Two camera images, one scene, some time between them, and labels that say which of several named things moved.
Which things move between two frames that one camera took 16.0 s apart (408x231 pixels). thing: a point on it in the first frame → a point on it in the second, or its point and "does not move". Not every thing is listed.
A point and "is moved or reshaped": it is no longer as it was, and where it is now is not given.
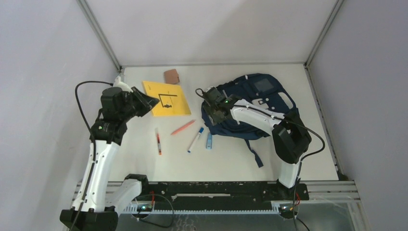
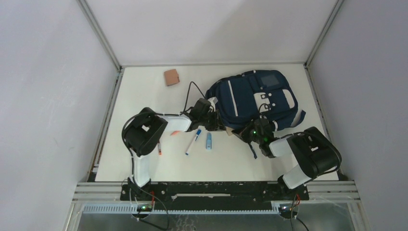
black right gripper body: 213,115 → 248,134
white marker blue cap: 201,129 does not move
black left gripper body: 130,110 → 210,121
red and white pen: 159,145 does not move
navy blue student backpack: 262,91 is moved or reshaped
